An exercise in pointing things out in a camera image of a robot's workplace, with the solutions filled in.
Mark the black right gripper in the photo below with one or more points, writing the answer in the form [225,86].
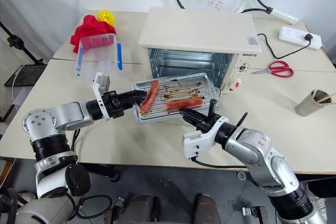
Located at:
[206,124]

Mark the oven dial without knob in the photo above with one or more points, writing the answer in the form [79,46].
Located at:
[242,68]

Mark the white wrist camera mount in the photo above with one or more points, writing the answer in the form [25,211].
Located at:
[194,140]
[99,87]

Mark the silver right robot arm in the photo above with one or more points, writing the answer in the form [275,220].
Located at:
[262,150]

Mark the white oven knob red mark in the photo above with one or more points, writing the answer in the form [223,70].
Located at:
[235,84]

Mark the silver robot torso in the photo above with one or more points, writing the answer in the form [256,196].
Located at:
[44,211]

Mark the metal baking tray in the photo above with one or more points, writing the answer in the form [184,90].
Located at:
[181,90]

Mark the grey cup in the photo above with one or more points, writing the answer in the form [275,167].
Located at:
[311,106]

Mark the straight red sausage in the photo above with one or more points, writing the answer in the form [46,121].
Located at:
[183,104]

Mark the dark rounded shape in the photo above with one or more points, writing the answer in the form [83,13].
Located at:
[143,209]
[207,209]

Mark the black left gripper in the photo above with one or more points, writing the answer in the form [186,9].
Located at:
[113,104]

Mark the black flat mat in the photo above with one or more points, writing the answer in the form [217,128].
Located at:
[25,75]

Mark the yellow plastic ball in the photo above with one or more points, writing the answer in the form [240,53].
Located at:
[106,17]

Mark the black tripod stand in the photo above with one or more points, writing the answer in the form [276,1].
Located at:
[15,43]

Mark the wooden sticks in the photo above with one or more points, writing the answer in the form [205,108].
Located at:
[326,99]

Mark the cream toaster oven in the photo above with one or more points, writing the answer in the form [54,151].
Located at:
[199,30]

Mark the clear container with blue clips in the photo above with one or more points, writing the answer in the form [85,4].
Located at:
[97,56]

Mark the red cloth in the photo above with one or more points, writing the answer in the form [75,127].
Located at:
[90,27]

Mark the white power strip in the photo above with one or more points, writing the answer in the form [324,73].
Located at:
[294,35]

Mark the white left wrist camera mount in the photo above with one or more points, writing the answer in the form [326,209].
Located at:
[99,87]

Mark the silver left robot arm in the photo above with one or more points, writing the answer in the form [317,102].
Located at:
[65,113]

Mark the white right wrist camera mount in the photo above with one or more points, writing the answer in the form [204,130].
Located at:
[194,140]

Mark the curved red sausage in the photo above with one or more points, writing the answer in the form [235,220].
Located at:
[151,96]

